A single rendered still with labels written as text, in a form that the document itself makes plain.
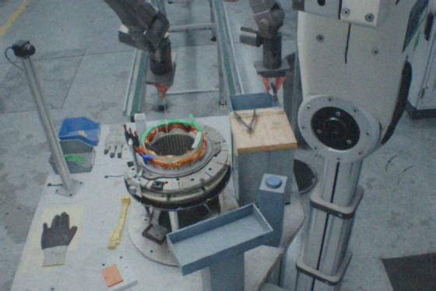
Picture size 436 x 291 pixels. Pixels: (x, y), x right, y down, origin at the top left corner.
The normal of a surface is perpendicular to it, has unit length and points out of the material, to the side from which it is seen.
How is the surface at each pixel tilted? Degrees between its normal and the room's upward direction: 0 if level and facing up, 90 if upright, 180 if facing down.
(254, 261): 0
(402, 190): 0
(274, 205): 90
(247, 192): 90
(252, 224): 0
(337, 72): 109
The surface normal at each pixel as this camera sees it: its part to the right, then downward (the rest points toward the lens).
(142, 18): 0.77, 0.25
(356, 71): -0.51, 0.77
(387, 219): -0.05, -0.78
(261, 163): 0.10, 0.62
